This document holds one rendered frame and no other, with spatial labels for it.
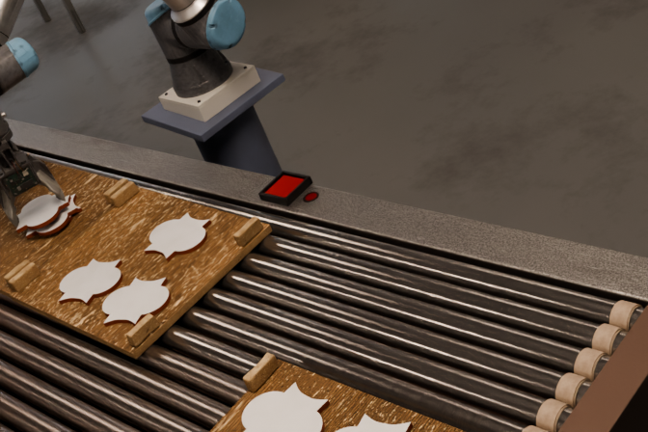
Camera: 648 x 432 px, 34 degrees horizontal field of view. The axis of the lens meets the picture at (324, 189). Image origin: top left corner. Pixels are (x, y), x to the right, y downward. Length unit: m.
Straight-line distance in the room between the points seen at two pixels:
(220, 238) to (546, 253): 0.62
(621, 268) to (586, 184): 1.75
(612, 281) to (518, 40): 2.71
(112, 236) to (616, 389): 1.10
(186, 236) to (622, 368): 0.90
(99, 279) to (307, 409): 0.62
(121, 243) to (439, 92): 2.18
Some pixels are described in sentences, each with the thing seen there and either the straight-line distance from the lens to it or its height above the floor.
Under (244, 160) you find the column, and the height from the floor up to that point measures 0.71.
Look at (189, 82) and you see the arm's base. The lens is 2.57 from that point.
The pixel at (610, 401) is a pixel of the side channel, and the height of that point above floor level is 0.95.
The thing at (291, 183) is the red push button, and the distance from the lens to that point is 2.06.
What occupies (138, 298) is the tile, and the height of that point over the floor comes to 0.95.
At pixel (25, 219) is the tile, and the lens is 2.29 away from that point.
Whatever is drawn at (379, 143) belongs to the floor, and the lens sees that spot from 3.90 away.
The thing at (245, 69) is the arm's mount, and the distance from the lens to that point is 2.60.
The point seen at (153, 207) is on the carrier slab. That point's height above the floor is 0.94.
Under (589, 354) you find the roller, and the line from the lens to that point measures 1.51.
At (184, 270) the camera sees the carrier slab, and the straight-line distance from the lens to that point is 1.95.
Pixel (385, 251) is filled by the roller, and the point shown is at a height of 0.92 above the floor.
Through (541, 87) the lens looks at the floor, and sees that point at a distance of 3.92.
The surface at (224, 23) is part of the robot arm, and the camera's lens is 2.41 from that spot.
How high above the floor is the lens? 1.98
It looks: 32 degrees down
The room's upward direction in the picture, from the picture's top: 23 degrees counter-clockwise
